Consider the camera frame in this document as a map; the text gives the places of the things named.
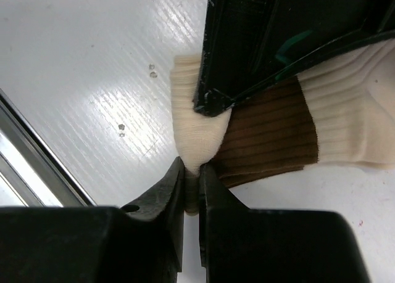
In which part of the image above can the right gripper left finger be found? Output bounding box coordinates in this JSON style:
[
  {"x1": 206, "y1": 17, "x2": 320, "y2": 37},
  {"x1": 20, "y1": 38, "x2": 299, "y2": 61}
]
[{"x1": 1, "y1": 158, "x2": 185, "y2": 282}]

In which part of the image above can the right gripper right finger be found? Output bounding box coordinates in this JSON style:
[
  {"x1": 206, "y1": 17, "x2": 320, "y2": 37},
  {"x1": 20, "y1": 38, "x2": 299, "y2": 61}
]
[{"x1": 199, "y1": 164, "x2": 370, "y2": 282}]

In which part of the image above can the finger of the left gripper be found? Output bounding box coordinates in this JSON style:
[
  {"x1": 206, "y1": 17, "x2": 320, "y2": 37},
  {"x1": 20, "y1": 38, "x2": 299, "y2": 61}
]
[{"x1": 193, "y1": 0, "x2": 394, "y2": 117}]

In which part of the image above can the beige brown striped sock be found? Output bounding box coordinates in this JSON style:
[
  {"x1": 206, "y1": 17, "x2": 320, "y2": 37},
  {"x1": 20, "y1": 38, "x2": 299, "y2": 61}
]
[{"x1": 170, "y1": 39, "x2": 394, "y2": 215}]

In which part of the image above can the aluminium front rail frame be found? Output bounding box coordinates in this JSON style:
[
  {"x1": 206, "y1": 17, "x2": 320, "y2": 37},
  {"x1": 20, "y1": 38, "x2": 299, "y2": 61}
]
[{"x1": 1, "y1": 92, "x2": 95, "y2": 207}]

